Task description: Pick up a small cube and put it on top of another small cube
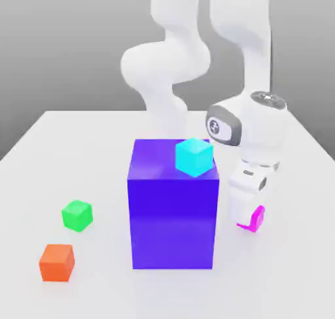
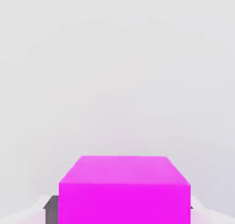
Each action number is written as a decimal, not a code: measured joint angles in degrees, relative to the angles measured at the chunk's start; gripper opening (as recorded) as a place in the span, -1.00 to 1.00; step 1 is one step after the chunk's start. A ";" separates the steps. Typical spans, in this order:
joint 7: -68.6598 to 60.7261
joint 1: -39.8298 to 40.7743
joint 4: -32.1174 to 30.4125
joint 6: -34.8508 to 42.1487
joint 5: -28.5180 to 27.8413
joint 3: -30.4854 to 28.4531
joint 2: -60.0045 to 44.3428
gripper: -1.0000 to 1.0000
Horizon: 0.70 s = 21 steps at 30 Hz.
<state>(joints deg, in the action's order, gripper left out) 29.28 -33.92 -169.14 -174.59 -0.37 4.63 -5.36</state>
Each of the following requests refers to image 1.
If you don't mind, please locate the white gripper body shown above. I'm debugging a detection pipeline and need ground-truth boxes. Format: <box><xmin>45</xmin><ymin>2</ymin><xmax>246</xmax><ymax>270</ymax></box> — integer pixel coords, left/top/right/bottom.
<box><xmin>228</xmin><ymin>184</ymin><xmax>263</xmax><ymax>227</ymax></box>

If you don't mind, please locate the small cyan cube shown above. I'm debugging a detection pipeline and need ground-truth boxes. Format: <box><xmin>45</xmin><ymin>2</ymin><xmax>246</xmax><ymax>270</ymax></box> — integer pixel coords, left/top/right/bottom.
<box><xmin>175</xmin><ymin>137</ymin><xmax>215</xmax><ymax>179</ymax></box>

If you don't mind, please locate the small green cube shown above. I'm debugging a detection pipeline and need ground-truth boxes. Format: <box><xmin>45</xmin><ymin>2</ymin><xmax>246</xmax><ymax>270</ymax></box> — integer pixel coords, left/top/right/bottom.
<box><xmin>61</xmin><ymin>199</ymin><xmax>94</xmax><ymax>233</ymax></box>

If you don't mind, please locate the small orange cube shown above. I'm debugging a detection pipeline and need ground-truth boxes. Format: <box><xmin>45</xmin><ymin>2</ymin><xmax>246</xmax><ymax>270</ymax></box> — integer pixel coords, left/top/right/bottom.
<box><xmin>38</xmin><ymin>243</ymin><xmax>76</xmax><ymax>283</ymax></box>

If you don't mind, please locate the large blue box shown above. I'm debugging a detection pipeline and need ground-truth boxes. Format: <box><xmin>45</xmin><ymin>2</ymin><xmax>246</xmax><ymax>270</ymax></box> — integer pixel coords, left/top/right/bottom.
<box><xmin>127</xmin><ymin>138</ymin><xmax>220</xmax><ymax>271</ymax></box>

